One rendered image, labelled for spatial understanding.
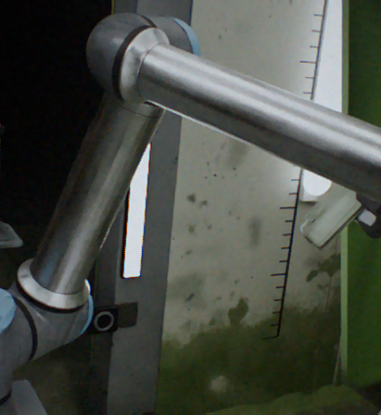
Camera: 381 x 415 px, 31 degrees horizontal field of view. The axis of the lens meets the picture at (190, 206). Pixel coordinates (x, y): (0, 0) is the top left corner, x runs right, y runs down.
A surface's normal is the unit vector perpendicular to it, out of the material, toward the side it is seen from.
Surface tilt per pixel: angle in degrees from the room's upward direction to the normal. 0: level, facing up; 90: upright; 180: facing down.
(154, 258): 90
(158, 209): 90
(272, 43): 90
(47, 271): 93
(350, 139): 56
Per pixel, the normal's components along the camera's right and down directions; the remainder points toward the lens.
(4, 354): 0.85, 0.22
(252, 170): 0.47, 0.28
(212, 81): -0.28, -0.36
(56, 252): -0.33, 0.32
